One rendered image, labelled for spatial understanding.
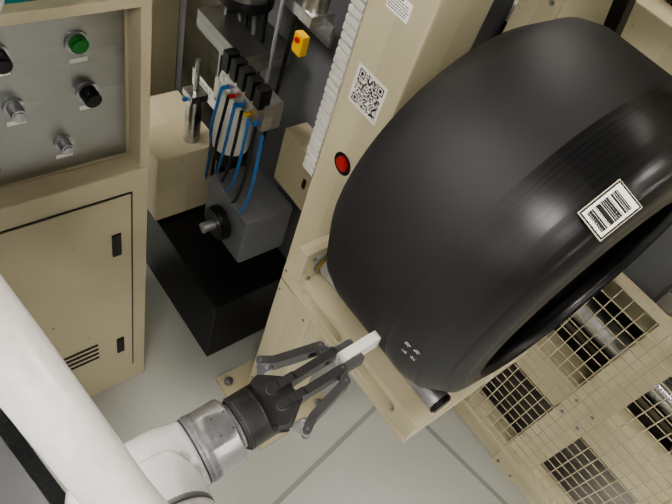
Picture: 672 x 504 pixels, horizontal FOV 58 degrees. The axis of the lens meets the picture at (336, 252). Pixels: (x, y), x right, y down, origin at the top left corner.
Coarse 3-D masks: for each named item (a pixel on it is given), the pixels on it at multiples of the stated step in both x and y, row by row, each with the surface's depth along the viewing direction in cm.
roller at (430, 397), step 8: (320, 264) 116; (328, 272) 115; (328, 280) 115; (352, 312) 113; (416, 392) 105; (424, 392) 104; (432, 392) 103; (440, 392) 103; (424, 400) 104; (432, 400) 103; (440, 400) 103; (448, 400) 104; (432, 408) 103; (440, 408) 105
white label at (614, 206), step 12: (612, 192) 66; (624, 192) 66; (588, 204) 66; (600, 204) 66; (612, 204) 66; (624, 204) 66; (636, 204) 66; (588, 216) 66; (600, 216) 66; (612, 216) 66; (624, 216) 66; (600, 228) 66; (612, 228) 66; (600, 240) 66
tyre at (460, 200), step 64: (512, 64) 73; (576, 64) 73; (640, 64) 76; (384, 128) 80; (448, 128) 72; (512, 128) 70; (576, 128) 68; (640, 128) 68; (384, 192) 76; (448, 192) 71; (512, 192) 68; (576, 192) 66; (640, 192) 68; (384, 256) 78; (448, 256) 71; (512, 256) 68; (576, 256) 68; (384, 320) 83; (448, 320) 73; (512, 320) 73; (448, 384) 85
